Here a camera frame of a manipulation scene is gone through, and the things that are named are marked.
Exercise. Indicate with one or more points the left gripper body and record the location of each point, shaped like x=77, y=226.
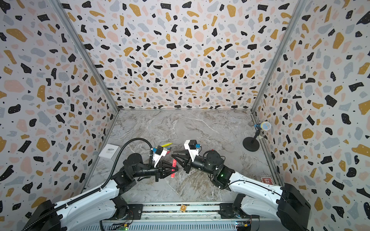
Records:
x=155, y=172

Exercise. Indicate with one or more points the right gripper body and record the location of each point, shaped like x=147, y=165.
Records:
x=200, y=164

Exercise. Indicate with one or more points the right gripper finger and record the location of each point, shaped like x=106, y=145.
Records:
x=182, y=160
x=182, y=153

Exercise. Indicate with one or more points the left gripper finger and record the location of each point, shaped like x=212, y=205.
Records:
x=165, y=165
x=166, y=173

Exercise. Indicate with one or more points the pink highlighter pen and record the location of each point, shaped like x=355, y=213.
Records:
x=174, y=163

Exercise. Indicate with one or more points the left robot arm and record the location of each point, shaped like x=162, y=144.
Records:
x=99, y=203

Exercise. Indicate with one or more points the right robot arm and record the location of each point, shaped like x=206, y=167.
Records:
x=281, y=203

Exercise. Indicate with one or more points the white small box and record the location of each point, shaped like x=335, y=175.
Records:
x=109, y=152

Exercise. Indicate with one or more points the black microphone stand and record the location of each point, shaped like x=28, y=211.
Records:
x=251, y=143

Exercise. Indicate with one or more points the red card box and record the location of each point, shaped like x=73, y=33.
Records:
x=267, y=180

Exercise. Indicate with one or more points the blue microphone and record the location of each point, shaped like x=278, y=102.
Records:
x=265, y=126

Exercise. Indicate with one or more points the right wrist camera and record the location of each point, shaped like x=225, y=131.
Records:
x=193, y=148

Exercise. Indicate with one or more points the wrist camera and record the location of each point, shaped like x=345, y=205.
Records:
x=193, y=148
x=158, y=153

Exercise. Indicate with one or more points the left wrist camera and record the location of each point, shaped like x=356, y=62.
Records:
x=158, y=153

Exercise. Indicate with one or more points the orange tag on rail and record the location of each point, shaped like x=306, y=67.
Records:
x=183, y=208

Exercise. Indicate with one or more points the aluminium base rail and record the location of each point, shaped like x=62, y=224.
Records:
x=206, y=216

